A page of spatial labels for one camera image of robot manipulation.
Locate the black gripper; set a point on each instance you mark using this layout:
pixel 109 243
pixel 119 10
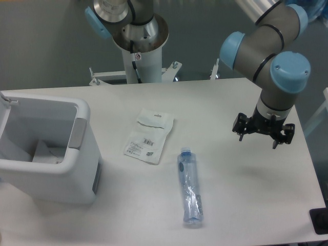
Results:
pixel 281 134

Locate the white plastic packaging bag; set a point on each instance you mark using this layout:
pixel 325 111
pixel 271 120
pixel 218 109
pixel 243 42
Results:
pixel 147 139

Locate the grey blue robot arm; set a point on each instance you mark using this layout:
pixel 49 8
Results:
pixel 260 57

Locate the white plastic trash can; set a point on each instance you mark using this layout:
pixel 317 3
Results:
pixel 48 149

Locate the clear blue plastic bottle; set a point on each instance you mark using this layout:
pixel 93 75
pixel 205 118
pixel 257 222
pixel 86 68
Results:
pixel 190 190

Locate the black device at table edge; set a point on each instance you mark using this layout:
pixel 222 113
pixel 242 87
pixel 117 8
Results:
pixel 319 220

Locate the blue plastic bag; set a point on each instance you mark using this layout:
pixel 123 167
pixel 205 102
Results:
pixel 314 8

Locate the white frame at right edge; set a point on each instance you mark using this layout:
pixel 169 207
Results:
pixel 317 118

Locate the white metal base frame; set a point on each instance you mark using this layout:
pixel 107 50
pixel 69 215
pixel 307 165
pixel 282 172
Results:
pixel 148 75

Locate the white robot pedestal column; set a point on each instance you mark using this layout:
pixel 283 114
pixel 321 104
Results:
pixel 141 45

